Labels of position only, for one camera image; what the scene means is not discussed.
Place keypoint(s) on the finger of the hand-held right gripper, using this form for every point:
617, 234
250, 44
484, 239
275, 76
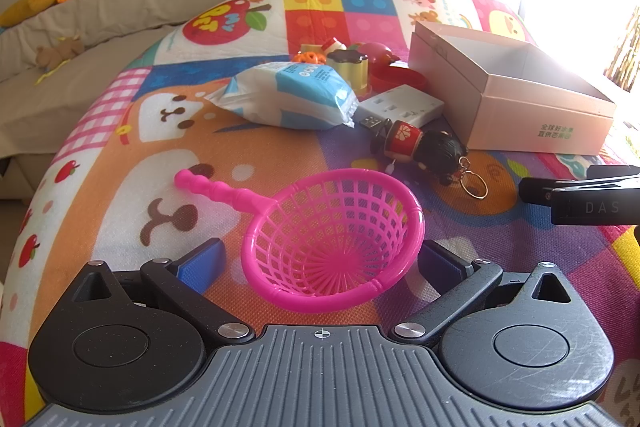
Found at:
537, 191

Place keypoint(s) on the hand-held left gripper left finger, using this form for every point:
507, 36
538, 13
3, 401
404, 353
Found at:
200, 264

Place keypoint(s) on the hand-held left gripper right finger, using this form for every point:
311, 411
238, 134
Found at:
442, 263

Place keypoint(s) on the pink cardboard box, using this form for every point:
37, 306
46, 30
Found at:
525, 122

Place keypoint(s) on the pink plastic toy net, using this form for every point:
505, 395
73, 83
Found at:
345, 264

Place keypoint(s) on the blue white tissue pack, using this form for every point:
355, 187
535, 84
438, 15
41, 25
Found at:
280, 97

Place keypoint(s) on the brown flower toy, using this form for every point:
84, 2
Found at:
348, 59

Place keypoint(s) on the colourful cartoon play mat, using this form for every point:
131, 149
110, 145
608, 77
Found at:
150, 132

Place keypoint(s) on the white usb hub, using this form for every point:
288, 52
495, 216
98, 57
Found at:
400, 104

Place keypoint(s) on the red toy bowl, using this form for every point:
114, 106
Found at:
400, 79

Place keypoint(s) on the orange toy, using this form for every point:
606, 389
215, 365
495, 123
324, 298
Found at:
306, 56

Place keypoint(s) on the beige sofa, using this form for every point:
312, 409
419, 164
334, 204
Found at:
100, 37

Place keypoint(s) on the small brown plush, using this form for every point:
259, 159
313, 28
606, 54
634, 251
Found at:
60, 52

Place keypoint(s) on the long yellow plush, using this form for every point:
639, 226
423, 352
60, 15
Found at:
25, 7

